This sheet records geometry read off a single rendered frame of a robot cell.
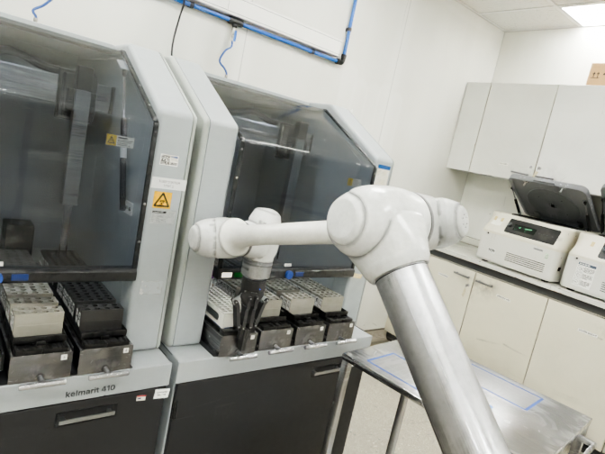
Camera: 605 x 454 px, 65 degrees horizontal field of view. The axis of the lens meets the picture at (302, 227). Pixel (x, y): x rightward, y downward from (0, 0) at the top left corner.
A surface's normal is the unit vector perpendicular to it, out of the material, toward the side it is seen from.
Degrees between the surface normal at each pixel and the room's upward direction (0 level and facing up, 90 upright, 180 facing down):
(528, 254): 90
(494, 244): 90
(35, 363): 90
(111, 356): 90
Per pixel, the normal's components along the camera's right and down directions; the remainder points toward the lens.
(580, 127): -0.77, -0.05
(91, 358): 0.61, 0.25
